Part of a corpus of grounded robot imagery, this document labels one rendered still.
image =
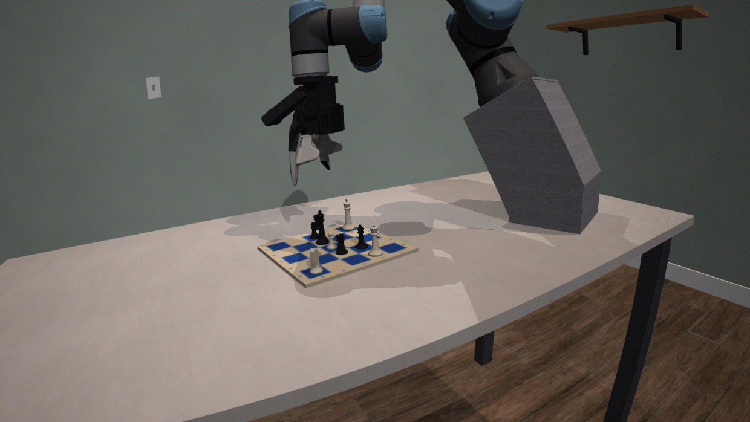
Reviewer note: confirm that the blue and cream chessboard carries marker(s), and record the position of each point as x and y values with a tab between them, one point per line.
293	256

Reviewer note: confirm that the white pawn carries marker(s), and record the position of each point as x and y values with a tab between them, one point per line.
331	245

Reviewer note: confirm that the white queen chess piece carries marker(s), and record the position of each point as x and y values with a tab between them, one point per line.
375	250

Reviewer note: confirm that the white chess king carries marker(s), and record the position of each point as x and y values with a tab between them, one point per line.
348	225

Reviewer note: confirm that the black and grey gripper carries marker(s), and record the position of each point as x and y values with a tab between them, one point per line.
328	117

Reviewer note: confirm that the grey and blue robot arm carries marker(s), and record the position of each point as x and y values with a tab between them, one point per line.
479	29

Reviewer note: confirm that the white knight chess piece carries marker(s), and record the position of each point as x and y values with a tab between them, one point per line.
314	260

